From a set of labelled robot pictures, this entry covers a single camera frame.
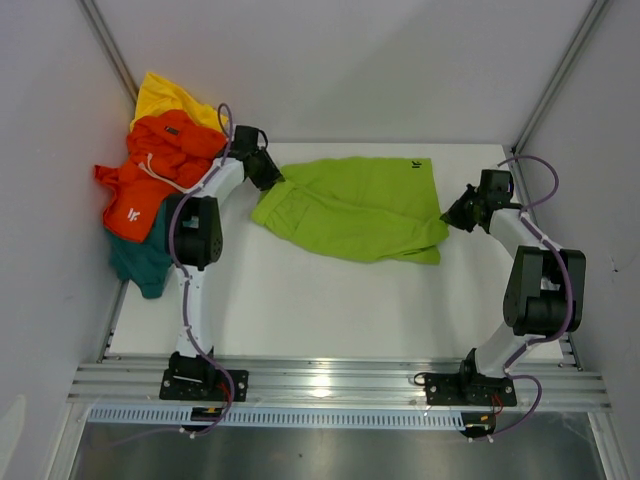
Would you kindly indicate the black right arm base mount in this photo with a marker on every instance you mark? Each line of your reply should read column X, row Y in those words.
column 466, row 387

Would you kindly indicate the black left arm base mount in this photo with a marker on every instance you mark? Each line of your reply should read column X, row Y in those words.
column 196, row 379

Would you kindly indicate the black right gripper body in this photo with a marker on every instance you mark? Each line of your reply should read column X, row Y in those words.
column 478, row 198

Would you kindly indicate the orange shorts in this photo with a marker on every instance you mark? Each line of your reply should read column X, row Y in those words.
column 167, row 154

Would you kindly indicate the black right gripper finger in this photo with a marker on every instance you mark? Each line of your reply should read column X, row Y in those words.
column 480, row 219
column 462, row 208

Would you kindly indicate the yellow shorts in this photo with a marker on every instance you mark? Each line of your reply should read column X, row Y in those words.
column 158, row 95

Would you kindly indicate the white slotted cable duct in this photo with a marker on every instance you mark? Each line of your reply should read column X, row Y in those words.
column 279, row 417

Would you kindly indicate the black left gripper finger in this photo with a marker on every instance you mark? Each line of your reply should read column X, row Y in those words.
column 265, row 170
column 248, row 169

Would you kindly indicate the teal shorts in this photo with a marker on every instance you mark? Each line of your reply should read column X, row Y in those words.
column 146, row 264

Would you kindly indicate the lime green shorts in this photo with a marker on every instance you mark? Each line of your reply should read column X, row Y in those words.
column 361, row 209

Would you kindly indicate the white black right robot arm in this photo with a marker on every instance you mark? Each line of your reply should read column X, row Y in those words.
column 545, row 290

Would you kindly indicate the aluminium corner post right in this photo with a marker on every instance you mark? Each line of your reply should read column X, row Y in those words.
column 573, row 52

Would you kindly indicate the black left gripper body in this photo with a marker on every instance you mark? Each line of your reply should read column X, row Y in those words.
column 262, row 158

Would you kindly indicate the aluminium corner post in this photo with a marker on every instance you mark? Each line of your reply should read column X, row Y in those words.
column 107, row 43
column 573, row 52

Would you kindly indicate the aluminium corner post left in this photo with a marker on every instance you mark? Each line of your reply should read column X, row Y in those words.
column 107, row 43

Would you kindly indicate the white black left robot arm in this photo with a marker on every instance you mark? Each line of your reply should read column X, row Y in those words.
column 195, row 234

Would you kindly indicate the aluminium frame rail front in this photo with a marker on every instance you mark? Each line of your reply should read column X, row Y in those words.
column 336, row 383

